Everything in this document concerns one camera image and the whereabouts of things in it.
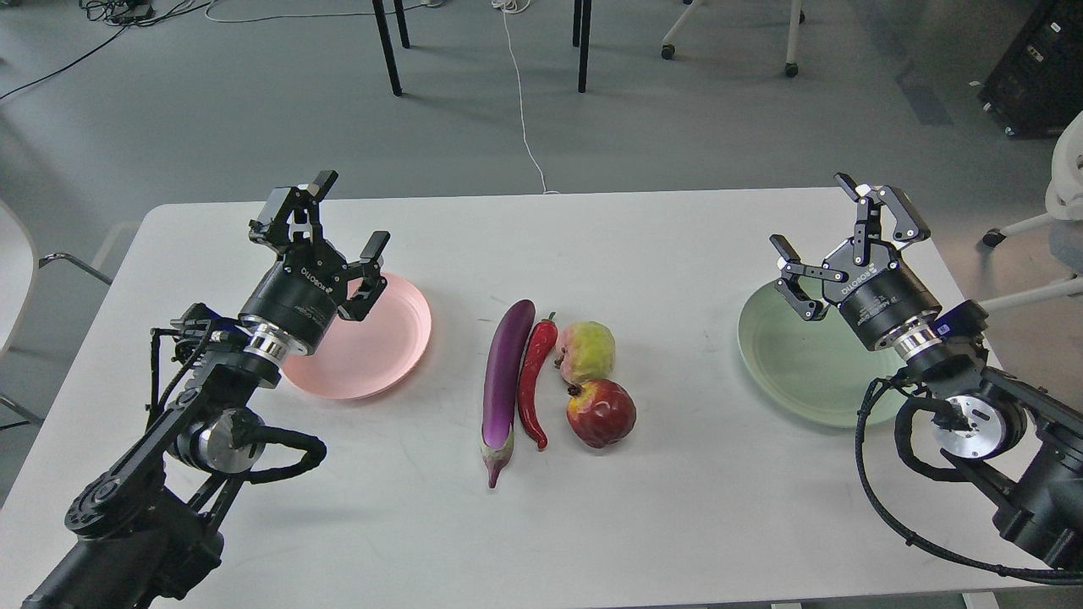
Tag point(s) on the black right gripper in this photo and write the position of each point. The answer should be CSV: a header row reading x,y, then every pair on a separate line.
x,y
865,278

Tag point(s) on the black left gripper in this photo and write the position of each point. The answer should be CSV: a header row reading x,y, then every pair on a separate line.
x,y
309,280

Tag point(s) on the purple eggplant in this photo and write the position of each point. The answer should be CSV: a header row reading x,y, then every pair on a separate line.
x,y
499,393

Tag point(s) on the red chili pepper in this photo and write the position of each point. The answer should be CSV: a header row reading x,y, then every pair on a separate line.
x,y
542,340

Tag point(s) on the yellow green peach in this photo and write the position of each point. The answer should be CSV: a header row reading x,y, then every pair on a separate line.
x,y
586,351

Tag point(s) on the red pomegranate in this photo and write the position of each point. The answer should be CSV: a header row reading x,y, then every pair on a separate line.
x,y
600,412

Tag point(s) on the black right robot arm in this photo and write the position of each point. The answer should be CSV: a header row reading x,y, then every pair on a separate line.
x,y
963,420

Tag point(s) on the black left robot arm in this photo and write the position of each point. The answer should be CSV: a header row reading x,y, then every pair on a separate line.
x,y
149,527

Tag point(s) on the pink plate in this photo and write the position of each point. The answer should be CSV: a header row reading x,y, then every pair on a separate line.
x,y
361,359

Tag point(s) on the light green plate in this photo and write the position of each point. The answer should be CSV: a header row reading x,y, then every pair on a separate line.
x,y
817,371

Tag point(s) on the white chair right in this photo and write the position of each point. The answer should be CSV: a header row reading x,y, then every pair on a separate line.
x,y
1063,217

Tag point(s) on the white chair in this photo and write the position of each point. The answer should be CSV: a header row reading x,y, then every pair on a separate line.
x,y
1063,217
19,265

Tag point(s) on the black table leg left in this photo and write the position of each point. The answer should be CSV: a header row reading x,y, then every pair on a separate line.
x,y
384,32

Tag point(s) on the black table leg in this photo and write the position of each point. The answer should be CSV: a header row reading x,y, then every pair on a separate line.
x,y
384,32
581,40

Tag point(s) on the black equipment case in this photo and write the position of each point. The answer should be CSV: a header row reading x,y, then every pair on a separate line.
x,y
1036,87

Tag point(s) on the white rolling chair base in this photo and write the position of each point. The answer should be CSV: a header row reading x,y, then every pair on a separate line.
x,y
767,39

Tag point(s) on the white chair left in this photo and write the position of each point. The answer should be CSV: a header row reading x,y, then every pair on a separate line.
x,y
19,265

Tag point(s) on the black table leg right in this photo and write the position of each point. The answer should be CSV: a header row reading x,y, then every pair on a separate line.
x,y
581,40

